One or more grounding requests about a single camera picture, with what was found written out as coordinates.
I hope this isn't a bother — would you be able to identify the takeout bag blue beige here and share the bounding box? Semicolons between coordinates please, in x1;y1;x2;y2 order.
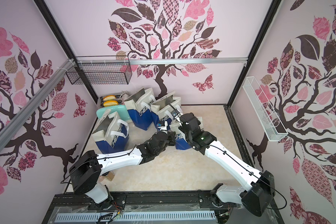
151;91;183;129
91;110;129;154
169;113;204;151

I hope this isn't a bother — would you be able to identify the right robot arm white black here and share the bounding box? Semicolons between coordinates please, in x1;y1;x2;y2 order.
176;113;278;217

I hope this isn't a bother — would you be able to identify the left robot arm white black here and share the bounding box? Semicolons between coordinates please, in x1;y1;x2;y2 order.
69;131;175;204

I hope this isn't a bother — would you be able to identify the small jar with dark lid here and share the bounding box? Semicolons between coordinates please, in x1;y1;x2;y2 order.
105;171;115;181

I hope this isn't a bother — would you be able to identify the mint green toaster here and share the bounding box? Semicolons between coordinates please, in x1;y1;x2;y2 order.
96;91;132;122

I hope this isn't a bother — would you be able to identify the front bread slice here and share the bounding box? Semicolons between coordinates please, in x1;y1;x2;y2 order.
103;100;119;107

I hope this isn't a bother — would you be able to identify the bread slice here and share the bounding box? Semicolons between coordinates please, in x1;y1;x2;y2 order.
103;100;119;107
101;95;116;102

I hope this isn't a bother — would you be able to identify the rear bread slice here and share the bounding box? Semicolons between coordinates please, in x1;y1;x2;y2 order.
101;95;116;102

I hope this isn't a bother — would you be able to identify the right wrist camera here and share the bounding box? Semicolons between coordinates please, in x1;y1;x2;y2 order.
171;109;182;119

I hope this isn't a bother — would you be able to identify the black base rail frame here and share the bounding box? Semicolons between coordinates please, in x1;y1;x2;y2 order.
43;190;279;224

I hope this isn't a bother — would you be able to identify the white wire shelf basket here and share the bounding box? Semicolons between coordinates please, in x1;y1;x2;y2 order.
243;77;288;142

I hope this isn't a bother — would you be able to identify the black wire basket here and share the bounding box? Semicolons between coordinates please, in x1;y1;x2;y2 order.
66;55;133;85

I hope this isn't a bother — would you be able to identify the white slotted cable duct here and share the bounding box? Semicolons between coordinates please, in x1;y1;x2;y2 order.
50;211;216;224

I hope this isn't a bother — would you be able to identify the aluminium rail left wall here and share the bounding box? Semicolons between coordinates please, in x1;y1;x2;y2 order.
0;59;74;152

